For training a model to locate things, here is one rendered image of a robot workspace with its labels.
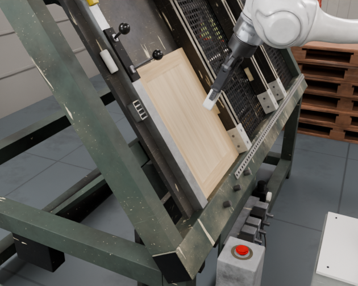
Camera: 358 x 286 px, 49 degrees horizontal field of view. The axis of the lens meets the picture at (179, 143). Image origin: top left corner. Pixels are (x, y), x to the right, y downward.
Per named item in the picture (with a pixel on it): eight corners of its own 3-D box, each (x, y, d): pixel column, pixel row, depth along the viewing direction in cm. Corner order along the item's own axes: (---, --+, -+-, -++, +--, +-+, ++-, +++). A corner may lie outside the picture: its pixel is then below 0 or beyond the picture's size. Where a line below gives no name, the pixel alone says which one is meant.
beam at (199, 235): (167, 285, 133) (193, 281, 127) (150, 256, 131) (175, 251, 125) (294, 91, 311) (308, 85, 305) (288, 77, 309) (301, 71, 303)
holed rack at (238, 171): (236, 179, 170) (237, 179, 170) (233, 173, 170) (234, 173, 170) (303, 77, 303) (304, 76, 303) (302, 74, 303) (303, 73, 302)
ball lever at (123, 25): (111, 46, 136) (124, 34, 124) (105, 36, 135) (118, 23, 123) (120, 42, 138) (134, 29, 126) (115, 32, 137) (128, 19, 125)
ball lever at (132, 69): (130, 76, 136) (165, 57, 135) (125, 66, 136) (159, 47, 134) (132, 75, 140) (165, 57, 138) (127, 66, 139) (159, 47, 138)
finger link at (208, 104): (221, 91, 114) (220, 92, 113) (211, 110, 118) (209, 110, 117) (213, 85, 114) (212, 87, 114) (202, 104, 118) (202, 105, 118)
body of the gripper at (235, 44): (239, 28, 109) (223, 56, 114) (229, 33, 102) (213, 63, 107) (262, 42, 108) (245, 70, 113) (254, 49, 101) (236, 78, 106)
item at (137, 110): (136, 123, 138) (142, 120, 136) (126, 105, 137) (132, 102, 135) (142, 119, 141) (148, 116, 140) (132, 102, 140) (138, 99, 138)
